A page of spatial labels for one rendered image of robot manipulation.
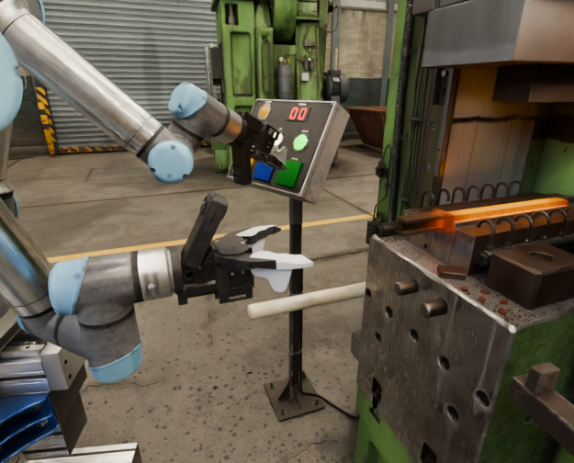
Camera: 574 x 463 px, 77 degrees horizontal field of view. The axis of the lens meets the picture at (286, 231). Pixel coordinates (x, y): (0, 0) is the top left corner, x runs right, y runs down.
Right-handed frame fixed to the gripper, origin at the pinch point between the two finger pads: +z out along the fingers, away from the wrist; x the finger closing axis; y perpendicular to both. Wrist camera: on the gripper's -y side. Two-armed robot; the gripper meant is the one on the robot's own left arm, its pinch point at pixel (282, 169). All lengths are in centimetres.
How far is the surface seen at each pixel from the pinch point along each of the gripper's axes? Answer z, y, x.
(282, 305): 14.5, -36.6, -5.8
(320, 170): 7.2, 3.7, -7.0
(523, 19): -19, 24, -54
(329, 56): 534, 414, 525
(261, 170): 2.5, -1.0, 10.7
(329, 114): 3.2, 18.5, -6.3
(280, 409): 56, -84, 8
